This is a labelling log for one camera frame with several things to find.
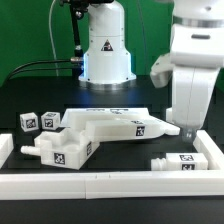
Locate white chair seat block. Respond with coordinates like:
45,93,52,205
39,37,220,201
21,128,100,170

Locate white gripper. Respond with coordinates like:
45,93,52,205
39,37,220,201
182,127,196,143

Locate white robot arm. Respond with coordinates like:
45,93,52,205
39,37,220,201
150,0,224,141

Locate white tagged cube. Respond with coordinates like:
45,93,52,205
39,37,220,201
20,112,39,132
41,112,60,130

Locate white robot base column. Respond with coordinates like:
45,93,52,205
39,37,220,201
79,0,136,90

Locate white chair back frame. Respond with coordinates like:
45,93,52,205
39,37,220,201
68,110,181,143

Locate grey hanging cable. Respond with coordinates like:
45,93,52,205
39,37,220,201
48,0,60,78

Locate black cables at base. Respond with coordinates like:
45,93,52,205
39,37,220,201
5,56,84,83

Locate white L-shaped fence rail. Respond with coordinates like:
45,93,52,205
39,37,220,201
0,130,224,200

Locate white left fence piece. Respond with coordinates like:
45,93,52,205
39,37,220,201
0,134,14,169

